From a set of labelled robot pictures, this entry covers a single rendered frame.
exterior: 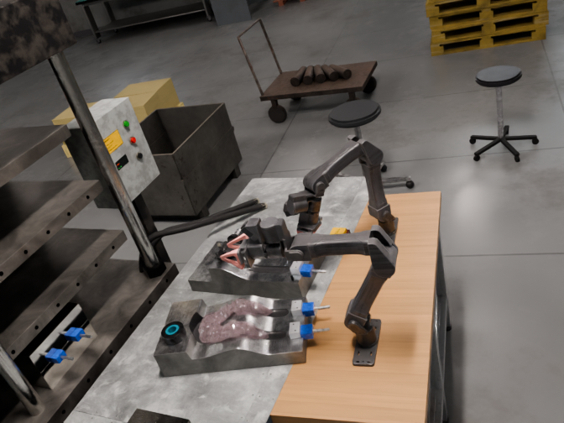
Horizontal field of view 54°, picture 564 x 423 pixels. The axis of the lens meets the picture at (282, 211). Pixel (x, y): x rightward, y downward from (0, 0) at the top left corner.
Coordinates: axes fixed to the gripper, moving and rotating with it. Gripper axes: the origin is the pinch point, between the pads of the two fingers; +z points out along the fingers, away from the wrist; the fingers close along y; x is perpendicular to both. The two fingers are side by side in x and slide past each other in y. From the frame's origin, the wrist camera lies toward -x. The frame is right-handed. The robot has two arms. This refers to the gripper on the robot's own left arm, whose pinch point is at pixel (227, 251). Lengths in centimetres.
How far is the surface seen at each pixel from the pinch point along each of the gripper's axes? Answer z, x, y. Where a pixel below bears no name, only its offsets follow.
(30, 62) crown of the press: 58, -64, -23
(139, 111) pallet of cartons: 257, 72, -344
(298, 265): -9.9, 28.0, -26.0
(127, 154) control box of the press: 70, -9, -64
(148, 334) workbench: 48, 38, -1
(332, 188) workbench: -6, 40, -98
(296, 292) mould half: -8.8, 35.5, -19.6
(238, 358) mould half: 2.7, 34.2, 13.5
